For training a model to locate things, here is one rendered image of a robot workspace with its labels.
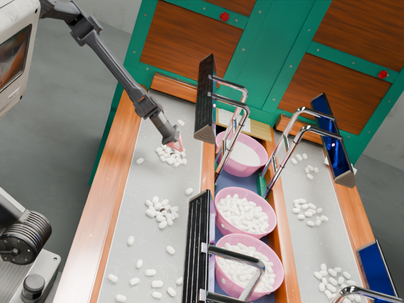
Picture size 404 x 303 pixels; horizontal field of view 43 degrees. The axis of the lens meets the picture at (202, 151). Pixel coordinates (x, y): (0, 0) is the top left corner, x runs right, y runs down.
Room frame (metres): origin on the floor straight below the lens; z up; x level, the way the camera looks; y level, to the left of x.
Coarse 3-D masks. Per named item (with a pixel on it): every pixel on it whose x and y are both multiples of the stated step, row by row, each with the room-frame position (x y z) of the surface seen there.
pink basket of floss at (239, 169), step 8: (216, 136) 2.06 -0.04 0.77; (248, 136) 2.19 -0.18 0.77; (216, 144) 2.00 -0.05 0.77; (248, 144) 2.18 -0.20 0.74; (256, 144) 2.17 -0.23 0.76; (256, 152) 2.15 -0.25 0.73; (264, 152) 2.13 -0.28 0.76; (232, 160) 1.93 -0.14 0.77; (264, 160) 2.08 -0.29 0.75; (224, 168) 1.97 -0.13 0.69; (232, 168) 1.95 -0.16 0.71; (240, 168) 1.95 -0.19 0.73; (248, 168) 1.96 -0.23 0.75; (256, 168) 1.99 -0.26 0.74; (240, 176) 1.97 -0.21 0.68
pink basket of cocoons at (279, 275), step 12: (228, 240) 1.44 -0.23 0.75; (252, 240) 1.48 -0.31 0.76; (264, 252) 1.47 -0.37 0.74; (216, 264) 1.29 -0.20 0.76; (276, 264) 1.42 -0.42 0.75; (216, 276) 1.30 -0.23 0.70; (276, 276) 1.38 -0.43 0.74; (228, 288) 1.25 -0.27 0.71; (240, 288) 1.23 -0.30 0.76; (276, 288) 1.29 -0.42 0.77; (252, 300) 1.28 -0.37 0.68
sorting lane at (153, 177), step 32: (160, 96) 2.26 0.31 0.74; (192, 128) 2.10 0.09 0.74; (160, 160) 1.75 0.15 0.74; (192, 160) 1.85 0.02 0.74; (128, 192) 1.47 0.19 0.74; (160, 192) 1.55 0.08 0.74; (192, 192) 1.63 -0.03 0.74; (128, 224) 1.31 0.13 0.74; (128, 256) 1.18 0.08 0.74; (160, 256) 1.24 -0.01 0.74; (128, 288) 1.06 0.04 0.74; (160, 288) 1.11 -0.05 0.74
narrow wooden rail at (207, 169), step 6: (204, 144) 1.97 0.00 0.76; (210, 144) 1.99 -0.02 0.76; (204, 150) 1.92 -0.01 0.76; (210, 150) 1.94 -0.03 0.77; (204, 156) 1.87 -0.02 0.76; (210, 156) 1.89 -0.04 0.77; (204, 162) 1.83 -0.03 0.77; (210, 162) 1.85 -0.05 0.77; (204, 168) 1.79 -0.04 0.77; (210, 168) 1.81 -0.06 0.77; (204, 174) 1.75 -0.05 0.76; (210, 174) 1.76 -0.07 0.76; (204, 180) 1.71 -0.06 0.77; (210, 180) 1.72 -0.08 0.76; (204, 186) 1.67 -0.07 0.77; (210, 186) 1.69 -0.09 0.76
